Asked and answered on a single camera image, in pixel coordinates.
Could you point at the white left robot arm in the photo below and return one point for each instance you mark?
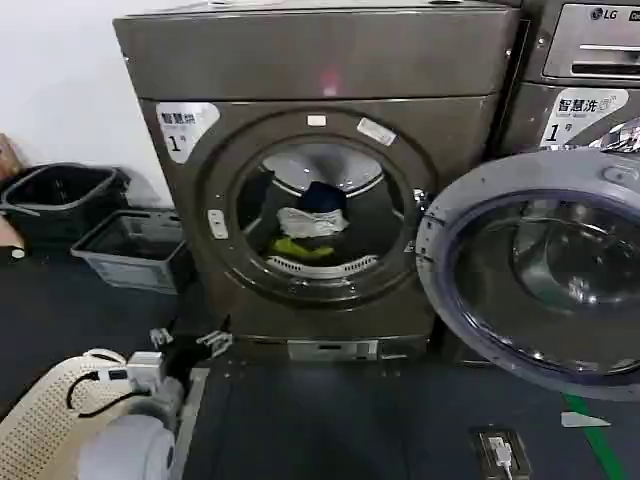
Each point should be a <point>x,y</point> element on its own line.
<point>135,440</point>

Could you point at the grey front-loading dryer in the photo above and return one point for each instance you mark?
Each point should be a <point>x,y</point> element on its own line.
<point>320,80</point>

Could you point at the white grey garment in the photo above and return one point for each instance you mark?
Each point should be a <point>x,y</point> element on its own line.
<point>310,221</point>

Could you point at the black garment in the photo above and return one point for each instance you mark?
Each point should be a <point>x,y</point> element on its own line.
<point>255,192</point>

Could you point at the brown cardboard box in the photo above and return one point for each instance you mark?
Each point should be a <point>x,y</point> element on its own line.
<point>7,155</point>

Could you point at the brown board with white disc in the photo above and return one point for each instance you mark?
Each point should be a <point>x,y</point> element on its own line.
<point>10,237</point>

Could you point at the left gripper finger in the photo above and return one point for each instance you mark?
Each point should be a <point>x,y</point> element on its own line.
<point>162,339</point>
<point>216,342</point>

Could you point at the grey machine with control panel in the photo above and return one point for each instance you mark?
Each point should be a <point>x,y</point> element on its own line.
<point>560,55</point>

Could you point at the pale floor sticker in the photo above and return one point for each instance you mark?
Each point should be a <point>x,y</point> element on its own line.
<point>582,420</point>

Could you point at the yellow-green garment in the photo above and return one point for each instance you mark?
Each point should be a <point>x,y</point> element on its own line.
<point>290,246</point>

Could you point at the cream perforated laundry basket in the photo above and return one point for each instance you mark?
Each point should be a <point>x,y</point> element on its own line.
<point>35,410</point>

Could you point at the dark plastic basket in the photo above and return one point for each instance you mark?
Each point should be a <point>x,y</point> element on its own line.
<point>55,200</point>

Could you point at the round glass dryer door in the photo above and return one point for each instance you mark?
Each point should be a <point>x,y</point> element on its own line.
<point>505,300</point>

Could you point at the grey plastic basket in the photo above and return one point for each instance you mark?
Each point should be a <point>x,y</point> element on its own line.
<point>130,250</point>

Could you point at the floor socket box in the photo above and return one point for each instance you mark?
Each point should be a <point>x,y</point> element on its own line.
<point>500,452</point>

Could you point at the dark blue garment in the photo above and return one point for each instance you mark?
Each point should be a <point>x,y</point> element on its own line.
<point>322,197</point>

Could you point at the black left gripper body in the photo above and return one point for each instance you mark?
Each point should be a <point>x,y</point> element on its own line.
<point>186,361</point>

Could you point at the green floor tape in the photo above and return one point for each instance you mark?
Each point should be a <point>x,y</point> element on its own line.
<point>595,440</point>

